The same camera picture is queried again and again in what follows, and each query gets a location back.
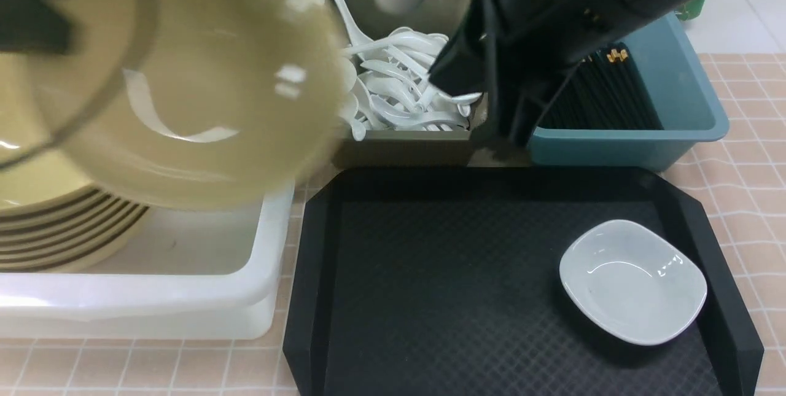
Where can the large white plastic bin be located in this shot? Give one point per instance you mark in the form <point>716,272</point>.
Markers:
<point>169,281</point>

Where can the yellow noodle bowl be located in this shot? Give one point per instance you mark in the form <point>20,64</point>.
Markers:
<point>196,104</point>

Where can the stack of yellow noodle bowls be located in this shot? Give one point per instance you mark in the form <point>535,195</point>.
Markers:
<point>55,221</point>

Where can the black plastic serving tray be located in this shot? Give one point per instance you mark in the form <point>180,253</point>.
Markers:
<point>444,281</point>

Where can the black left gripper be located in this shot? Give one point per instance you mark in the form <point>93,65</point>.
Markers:
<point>34,27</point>

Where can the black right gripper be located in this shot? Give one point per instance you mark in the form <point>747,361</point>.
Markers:
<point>522,53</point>

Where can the bundle of black chopsticks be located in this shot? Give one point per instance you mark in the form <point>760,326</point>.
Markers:
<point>605,93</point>

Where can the blue plastic chopstick bin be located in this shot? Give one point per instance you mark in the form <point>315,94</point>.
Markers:
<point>683,97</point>

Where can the pile of white soup spoons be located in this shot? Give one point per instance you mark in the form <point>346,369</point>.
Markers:
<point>387,60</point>

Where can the white square sauce dish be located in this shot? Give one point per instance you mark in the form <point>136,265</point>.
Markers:
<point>632,283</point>

